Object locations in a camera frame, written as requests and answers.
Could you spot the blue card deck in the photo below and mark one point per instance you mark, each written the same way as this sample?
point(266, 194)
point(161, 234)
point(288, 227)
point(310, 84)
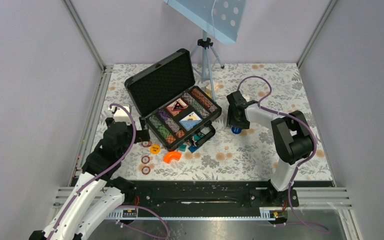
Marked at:
point(190, 120)

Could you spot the red poker chip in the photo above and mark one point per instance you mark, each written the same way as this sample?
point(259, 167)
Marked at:
point(145, 159)
point(145, 170)
point(146, 144)

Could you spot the blue toy brick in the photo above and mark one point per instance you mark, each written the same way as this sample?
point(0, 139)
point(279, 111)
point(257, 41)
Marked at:
point(193, 149)

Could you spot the black all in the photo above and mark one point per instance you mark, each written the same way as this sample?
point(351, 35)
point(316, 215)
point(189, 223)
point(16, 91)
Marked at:
point(177, 106)

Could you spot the orange blue chip row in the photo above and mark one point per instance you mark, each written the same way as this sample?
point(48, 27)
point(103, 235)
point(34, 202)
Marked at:
point(203, 98)

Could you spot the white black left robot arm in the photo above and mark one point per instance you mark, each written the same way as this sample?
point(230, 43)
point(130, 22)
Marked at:
point(95, 194)

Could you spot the green chip row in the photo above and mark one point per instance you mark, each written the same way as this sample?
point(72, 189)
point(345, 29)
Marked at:
point(161, 129)

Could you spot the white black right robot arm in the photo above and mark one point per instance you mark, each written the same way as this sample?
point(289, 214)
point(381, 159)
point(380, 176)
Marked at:
point(294, 143)

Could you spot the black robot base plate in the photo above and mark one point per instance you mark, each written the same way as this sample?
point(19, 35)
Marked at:
point(208, 199)

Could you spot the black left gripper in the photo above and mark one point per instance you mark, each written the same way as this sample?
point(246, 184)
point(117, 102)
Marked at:
point(142, 135)

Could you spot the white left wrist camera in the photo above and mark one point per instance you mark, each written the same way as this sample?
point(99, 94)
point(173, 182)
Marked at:
point(119, 115)

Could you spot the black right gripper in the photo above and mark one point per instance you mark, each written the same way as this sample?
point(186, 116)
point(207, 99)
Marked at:
point(230, 121)

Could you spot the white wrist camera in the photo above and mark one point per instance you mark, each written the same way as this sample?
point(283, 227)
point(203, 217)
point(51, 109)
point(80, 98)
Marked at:
point(119, 115)
point(246, 98)

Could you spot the yellow big blind button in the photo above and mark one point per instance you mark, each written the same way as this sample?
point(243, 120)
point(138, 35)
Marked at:
point(155, 149)

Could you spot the teal triangular toy block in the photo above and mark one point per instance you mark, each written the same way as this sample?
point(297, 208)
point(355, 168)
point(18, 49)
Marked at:
point(183, 148)

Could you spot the red card deck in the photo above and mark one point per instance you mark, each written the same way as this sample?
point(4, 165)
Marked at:
point(176, 113)

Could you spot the blue small blind button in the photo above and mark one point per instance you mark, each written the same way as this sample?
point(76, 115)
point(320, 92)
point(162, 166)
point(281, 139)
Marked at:
point(236, 130)

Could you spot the blue perforated board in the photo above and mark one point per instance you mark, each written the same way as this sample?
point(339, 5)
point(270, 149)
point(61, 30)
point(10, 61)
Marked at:
point(219, 18)

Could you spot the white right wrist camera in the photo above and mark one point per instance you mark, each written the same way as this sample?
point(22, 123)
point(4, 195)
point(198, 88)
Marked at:
point(246, 98)

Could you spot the floral table mat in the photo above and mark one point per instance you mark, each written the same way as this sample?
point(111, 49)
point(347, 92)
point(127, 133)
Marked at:
point(248, 156)

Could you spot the black poker set case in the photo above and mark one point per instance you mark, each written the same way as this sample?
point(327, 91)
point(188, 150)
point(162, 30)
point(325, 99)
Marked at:
point(160, 84)

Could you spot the red yellow chip row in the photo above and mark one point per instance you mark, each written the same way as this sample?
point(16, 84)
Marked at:
point(175, 136)

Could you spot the blue tripod stand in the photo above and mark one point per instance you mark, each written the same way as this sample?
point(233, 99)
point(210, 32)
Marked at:
point(206, 44)

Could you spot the orange curved toy block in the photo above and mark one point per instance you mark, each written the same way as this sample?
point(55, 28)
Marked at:
point(172, 156)

